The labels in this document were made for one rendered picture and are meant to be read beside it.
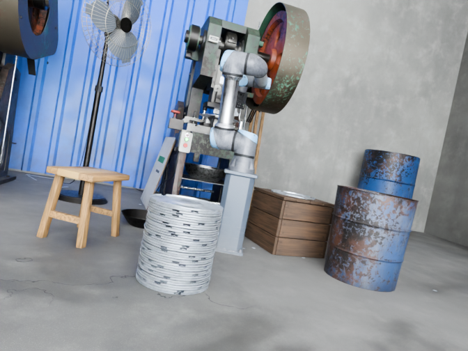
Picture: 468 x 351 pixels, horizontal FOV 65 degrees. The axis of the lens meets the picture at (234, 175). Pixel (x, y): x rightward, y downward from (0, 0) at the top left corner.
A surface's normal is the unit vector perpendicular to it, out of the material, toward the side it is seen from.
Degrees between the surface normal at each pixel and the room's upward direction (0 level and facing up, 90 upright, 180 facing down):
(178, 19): 90
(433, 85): 90
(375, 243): 92
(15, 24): 134
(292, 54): 98
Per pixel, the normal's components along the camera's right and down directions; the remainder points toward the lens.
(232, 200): 0.00, 0.05
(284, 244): 0.38, 0.12
